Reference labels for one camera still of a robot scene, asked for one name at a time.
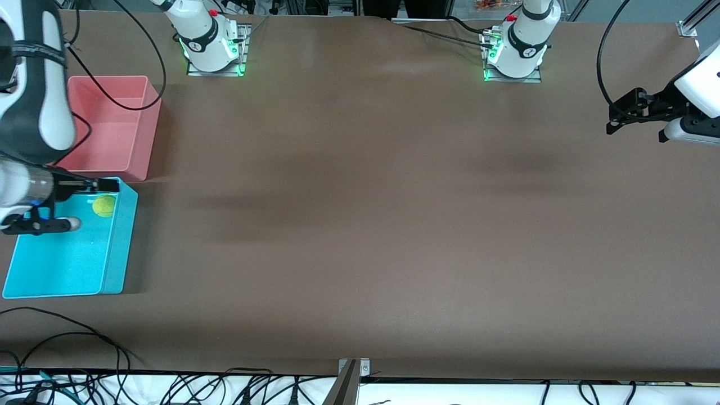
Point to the yellow tennis ball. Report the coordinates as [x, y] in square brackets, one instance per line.
[104, 206]

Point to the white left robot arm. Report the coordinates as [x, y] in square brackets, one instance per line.
[520, 48]

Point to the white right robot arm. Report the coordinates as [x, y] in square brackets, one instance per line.
[53, 112]

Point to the blue plastic bin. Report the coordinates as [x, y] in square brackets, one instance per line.
[62, 259]

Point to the pink plastic bin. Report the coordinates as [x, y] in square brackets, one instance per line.
[112, 140]

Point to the aluminium frame profile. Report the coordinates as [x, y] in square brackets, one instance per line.
[694, 25]

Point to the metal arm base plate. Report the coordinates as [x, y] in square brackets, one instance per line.
[534, 79]
[243, 56]

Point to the grey camera mount bar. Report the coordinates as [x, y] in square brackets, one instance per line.
[343, 391]

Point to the silver metal bracket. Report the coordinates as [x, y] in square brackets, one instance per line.
[364, 367]

